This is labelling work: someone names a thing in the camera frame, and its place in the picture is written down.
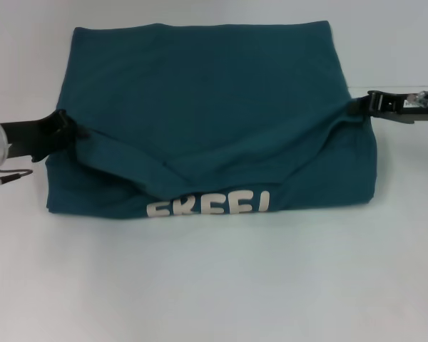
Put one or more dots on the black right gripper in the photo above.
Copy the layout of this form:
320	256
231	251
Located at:
396	105

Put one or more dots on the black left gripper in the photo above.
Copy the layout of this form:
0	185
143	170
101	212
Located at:
32	137

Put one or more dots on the teal blue t-shirt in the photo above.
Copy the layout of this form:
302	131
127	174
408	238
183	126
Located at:
207	124

